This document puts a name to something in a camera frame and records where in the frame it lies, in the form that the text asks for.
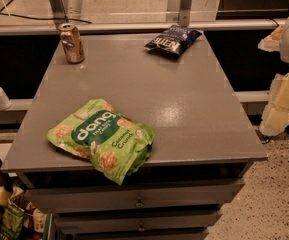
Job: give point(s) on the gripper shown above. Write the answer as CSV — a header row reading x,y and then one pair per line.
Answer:
x,y
276,111

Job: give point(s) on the blue chip bag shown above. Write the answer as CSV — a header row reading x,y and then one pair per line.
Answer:
x,y
174,41

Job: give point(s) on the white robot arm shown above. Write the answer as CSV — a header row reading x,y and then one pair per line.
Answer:
x,y
275,117

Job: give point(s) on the green rice chips bag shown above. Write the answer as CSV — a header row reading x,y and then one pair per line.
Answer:
x,y
115,145

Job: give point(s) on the orange soda can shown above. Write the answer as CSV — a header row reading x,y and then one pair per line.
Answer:
x,y
71,42

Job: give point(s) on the grey drawer cabinet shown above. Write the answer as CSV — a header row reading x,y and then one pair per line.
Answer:
x,y
203,143

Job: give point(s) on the snack bags in box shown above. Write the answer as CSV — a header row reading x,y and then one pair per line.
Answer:
x,y
21,219

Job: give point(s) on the metal railing frame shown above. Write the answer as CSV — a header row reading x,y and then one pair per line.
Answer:
x,y
34,17

